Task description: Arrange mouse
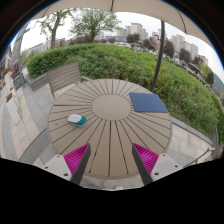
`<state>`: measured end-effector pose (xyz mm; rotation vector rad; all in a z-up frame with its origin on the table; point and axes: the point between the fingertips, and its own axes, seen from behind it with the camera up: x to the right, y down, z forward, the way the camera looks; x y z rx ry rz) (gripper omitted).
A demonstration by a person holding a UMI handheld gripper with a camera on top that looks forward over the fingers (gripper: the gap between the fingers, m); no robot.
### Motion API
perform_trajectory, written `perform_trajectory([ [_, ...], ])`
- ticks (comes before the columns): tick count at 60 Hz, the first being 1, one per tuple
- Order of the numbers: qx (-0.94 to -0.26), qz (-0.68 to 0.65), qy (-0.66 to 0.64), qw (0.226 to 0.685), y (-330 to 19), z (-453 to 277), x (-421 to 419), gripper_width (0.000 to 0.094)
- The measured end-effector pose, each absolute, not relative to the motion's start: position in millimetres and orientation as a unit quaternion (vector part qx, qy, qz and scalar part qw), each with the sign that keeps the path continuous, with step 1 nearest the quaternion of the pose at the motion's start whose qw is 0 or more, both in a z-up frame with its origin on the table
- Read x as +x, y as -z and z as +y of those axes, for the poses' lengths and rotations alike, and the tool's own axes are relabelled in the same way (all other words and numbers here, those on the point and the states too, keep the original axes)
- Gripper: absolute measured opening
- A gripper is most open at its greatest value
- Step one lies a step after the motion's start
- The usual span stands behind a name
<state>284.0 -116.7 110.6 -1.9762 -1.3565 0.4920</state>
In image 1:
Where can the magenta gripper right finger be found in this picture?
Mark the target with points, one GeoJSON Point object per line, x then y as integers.
{"type": "Point", "coordinates": [152, 166]}

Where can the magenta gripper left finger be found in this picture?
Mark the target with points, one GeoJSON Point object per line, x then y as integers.
{"type": "Point", "coordinates": [70, 167]}

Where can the white and teal computer mouse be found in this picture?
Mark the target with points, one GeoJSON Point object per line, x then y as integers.
{"type": "Point", "coordinates": [77, 119]}

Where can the blue mouse pad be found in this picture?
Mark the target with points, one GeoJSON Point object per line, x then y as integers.
{"type": "Point", "coordinates": [144, 102]}

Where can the round slatted outdoor table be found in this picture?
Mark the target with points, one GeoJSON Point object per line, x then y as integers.
{"type": "Point", "coordinates": [112, 126]}

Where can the trimmed green hedge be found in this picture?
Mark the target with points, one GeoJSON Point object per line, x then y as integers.
{"type": "Point", "coordinates": [185, 97]}

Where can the grey slatted outdoor chair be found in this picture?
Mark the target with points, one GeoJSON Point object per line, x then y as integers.
{"type": "Point", "coordinates": [64, 76]}

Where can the beige patio umbrella canopy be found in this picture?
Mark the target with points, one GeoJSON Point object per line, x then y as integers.
{"type": "Point", "coordinates": [155, 8]}

